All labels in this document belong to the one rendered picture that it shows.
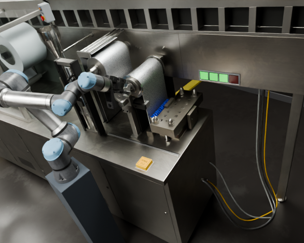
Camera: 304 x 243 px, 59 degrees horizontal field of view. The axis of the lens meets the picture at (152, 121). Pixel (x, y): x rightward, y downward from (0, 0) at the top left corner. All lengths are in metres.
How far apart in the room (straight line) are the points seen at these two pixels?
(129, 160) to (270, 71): 0.91
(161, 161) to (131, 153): 0.20
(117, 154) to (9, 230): 1.57
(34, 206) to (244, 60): 2.32
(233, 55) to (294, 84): 0.34
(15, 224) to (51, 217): 0.35
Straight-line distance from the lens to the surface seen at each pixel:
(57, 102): 1.24
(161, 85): 1.69
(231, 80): 1.61
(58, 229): 2.66
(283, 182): 2.30
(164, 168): 1.49
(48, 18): 1.80
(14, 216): 3.01
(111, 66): 1.66
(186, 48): 1.64
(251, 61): 1.53
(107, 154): 1.68
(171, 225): 1.88
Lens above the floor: 2.00
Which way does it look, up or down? 37 degrees down
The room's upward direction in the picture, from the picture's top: 14 degrees counter-clockwise
